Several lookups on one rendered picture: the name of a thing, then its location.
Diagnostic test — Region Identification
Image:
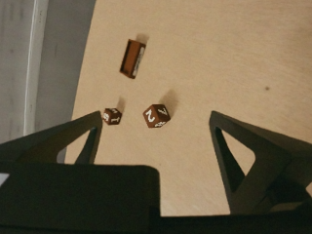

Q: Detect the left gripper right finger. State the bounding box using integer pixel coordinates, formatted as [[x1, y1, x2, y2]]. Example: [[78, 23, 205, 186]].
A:
[[209, 110, 312, 214]]

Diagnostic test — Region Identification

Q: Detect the brown calendar cube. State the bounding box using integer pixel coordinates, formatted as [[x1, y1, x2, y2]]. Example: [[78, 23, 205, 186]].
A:
[[102, 108, 122, 126], [142, 104, 171, 129]]

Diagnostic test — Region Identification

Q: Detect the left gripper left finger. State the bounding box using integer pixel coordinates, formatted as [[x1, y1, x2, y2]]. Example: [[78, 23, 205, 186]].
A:
[[0, 110, 103, 164]]

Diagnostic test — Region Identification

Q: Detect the brown wooden calendar tray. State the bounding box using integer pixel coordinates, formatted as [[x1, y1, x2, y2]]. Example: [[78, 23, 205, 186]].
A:
[[119, 39, 146, 79]]

